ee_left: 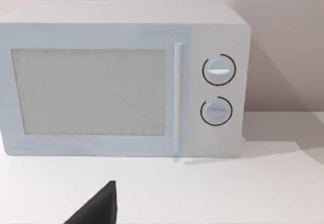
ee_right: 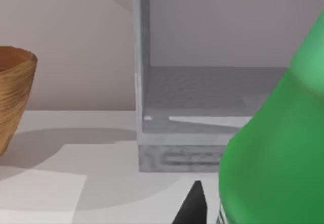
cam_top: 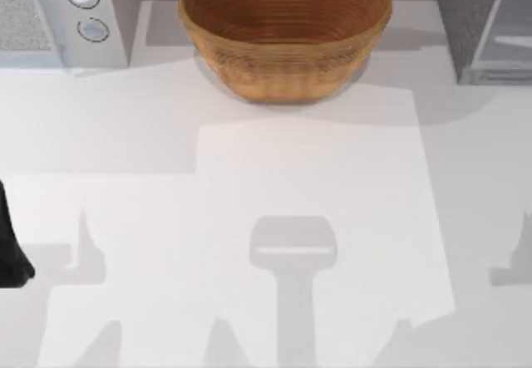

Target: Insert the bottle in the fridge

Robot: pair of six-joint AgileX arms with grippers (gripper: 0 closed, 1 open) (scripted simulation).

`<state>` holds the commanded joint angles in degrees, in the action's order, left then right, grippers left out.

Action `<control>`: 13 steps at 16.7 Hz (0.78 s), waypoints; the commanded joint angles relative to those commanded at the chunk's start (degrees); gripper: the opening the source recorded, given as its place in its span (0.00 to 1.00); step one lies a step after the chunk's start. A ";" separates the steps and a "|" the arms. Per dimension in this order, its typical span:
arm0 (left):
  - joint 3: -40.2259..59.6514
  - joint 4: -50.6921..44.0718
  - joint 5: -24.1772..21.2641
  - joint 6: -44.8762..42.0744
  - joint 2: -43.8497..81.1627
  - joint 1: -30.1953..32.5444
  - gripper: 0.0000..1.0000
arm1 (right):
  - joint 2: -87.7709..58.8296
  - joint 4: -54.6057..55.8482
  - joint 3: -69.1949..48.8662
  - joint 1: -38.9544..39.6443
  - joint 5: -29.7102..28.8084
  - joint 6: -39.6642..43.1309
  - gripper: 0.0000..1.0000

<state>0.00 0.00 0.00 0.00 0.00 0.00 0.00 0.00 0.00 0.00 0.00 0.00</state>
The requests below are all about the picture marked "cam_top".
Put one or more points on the brown woven basket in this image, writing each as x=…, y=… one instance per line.
x=287, y=31

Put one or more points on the pale microwave oven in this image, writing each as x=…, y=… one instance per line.
x=62, y=15

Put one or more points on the grey cabinet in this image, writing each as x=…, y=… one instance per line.
x=486, y=23

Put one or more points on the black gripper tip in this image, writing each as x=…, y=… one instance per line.
x=10, y=256

